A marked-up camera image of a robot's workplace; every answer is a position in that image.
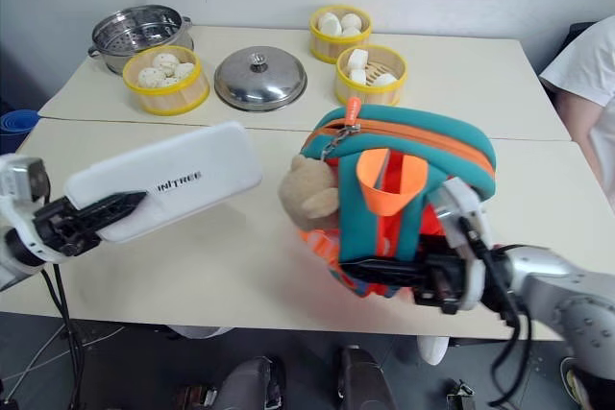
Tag white rectangular box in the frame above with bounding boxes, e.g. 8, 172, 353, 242
63, 120, 264, 244

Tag white rounded table foot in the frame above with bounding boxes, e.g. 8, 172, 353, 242
416, 334, 451, 368

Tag blue rolled mat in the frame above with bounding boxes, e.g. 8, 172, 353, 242
0, 109, 40, 155

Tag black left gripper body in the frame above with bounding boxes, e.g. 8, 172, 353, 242
32, 196, 105, 258

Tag shoe with yellow sole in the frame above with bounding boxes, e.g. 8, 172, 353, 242
558, 356, 593, 404

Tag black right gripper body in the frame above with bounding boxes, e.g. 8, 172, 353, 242
412, 249, 471, 316

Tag thin white floor cable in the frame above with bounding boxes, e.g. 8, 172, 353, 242
0, 322, 66, 404

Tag black chair back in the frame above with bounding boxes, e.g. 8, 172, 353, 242
565, 20, 598, 49

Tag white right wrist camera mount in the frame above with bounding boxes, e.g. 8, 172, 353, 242
429, 178, 495, 313

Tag orange and teal backpack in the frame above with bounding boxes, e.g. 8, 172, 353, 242
279, 96, 497, 301

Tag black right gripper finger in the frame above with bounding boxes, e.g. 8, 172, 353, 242
342, 256, 427, 279
354, 277, 418, 298

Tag speckled white bun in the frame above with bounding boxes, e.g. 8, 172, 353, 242
172, 61, 197, 83
137, 66, 167, 90
152, 51, 179, 76

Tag stainless steel pot lid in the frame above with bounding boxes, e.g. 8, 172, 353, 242
213, 45, 308, 113

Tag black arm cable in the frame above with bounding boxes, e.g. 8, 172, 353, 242
39, 261, 86, 410
458, 215, 535, 407

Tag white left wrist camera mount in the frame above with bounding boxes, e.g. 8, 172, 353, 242
0, 154, 103, 265

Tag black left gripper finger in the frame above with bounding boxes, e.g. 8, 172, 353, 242
71, 190, 148, 234

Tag yellow rimmed bamboo steamer basket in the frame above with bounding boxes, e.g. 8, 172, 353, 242
334, 44, 408, 109
121, 44, 211, 117
308, 4, 373, 65

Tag dark rounded shape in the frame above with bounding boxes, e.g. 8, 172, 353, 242
334, 346, 398, 410
216, 355, 285, 410

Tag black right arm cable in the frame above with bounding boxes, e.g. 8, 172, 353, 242
458, 215, 535, 407

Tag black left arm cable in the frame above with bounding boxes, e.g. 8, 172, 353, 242
39, 261, 86, 410

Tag stainless steel steamer pot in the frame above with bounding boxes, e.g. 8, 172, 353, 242
86, 4, 196, 77

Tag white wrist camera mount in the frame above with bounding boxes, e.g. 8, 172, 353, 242
0, 154, 103, 265
429, 178, 495, 313

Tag person in white shirt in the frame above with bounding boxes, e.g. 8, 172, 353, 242
538, 14, 615, 190

